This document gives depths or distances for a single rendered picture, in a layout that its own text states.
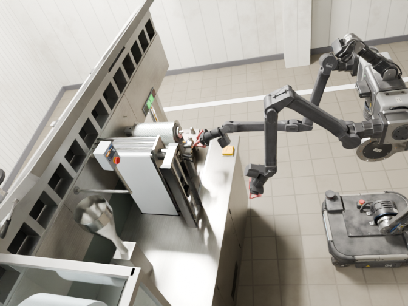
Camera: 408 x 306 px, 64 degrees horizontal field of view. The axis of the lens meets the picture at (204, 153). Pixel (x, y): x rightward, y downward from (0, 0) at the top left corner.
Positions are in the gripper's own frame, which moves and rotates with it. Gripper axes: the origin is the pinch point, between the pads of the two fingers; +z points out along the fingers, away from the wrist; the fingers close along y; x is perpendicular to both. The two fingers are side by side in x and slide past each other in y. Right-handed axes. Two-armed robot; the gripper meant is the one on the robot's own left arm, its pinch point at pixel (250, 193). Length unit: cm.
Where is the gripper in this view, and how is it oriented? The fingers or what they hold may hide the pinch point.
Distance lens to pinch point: 181.8
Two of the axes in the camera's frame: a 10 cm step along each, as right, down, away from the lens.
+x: 9.5, 2.5, 1.8
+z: -3.0, 6.3, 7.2
